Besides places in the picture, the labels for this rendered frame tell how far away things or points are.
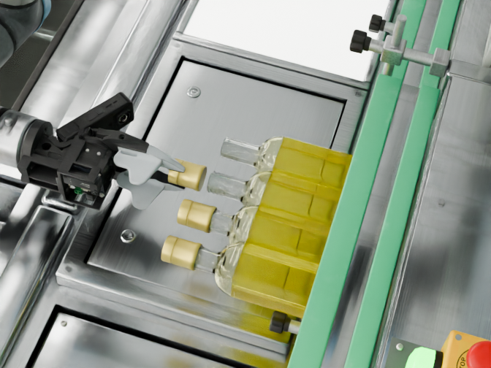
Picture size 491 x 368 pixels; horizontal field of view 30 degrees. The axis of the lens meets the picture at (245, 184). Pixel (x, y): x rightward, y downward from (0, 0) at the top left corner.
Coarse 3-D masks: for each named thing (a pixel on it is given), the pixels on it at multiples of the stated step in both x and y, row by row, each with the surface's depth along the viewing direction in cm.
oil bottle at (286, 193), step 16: (256, 176) 120; (272, 176) 119; (288, 176) 120; (256, 192) 118; (272, 192) 118; (288, 192) 118; (304, 192) 118; (320, 192) 118; (336, 192) 118; (272, 208) 117; (288, 208) 117; (304, 208) 117; (320, 208) 117; (336, 208) 117
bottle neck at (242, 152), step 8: (224, 144) 123; (232, 144) 123; (240, 144) 123; (248, 144) 124; (224, 152) 124; (232, 152) 123; (240, 152) 123; (248, 152) 123; (232, 160) 125; (240, 160) 124; (248, 160) 123
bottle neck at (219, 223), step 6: (216, 210) 118; (216, 216) 117; (222, 216) 117; (228, 216) 117; (210, 222) 117; (216, 222) 117; (222, 222) 117; (228, 222) 117; (210, 228) 117; (216, 228) 117; (222, 228) 117; (222, 234) 118
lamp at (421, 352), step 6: (420, 348) 88; (426, 348) 88; (414, 354) 87; (420, 354) 87; (426, 354) 87; (432, 354) 87; (438, 354) 87; (408, 360) 88; (414, 360) 86; (420, 360) 86; (426, 360) 86; (432, 360) 86; (438, 360) 86; (408, 366) 87; (414, 366) 86; (420, 366) 86; (426, 366) 86; (432, 366) 86; (438, 366) 86
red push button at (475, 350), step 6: (480, 342) 83; (486, 342) 83; (474, 348) 82; (480, 348) 82; (486, 348) 82; (468, 354) 82; (474, 354) 82; (480, 354) 82; (486, 354) 82; (468, 360) 82; (474, 360) 82; (480, 360) 82; (486, 360) 82; (468, 366) 82; (474, 366) 82; (480, 366) 81; (486, 366) 81
